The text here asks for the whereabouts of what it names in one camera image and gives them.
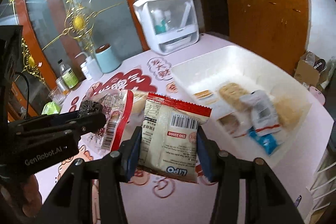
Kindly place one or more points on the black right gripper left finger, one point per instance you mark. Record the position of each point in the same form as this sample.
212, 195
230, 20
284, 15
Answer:
70, 201

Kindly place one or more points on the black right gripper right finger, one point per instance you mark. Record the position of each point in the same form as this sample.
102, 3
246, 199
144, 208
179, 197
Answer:
266, 199

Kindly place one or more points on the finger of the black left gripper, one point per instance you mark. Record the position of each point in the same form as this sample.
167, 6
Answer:
89, 118

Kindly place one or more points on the LIPO biscuit packet red trim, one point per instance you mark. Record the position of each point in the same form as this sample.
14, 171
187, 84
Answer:
169, 137

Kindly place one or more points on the white snack packet red print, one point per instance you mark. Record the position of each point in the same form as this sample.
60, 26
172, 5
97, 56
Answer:
263, 113

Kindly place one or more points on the person left hand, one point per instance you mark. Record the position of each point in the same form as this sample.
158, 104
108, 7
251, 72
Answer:
21, 199

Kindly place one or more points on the clear drinking glass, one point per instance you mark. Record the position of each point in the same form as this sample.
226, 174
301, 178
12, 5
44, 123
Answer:
57, 96

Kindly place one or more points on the green tissue pack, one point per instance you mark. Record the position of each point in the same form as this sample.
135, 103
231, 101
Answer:
51, 108

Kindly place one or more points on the white squeeze bottle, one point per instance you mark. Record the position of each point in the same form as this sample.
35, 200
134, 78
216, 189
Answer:
90, 67

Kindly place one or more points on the green label glass bottle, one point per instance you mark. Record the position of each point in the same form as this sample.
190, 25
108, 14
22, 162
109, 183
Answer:
68, 75

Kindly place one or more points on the light blue canister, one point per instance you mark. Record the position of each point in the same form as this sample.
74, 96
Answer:
107, 59

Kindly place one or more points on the blue snack packet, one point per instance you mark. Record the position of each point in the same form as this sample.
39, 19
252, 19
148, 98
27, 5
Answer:
267, 142

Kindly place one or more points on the white plastic bin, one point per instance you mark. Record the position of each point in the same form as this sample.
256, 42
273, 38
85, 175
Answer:
305, 123

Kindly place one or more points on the round rice cracker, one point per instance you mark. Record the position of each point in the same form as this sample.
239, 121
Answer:
231, 93

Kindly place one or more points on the pink plastic stool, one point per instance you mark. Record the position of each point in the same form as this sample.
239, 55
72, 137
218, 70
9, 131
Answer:
317, 94

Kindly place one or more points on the white storage box clear window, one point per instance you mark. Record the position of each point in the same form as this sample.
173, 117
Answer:
168, 25

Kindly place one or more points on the cardboard box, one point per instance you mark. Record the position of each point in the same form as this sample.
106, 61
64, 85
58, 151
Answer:
311, 70

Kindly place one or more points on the brown wooden cabinet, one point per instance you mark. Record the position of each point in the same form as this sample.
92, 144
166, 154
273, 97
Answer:
274, 29

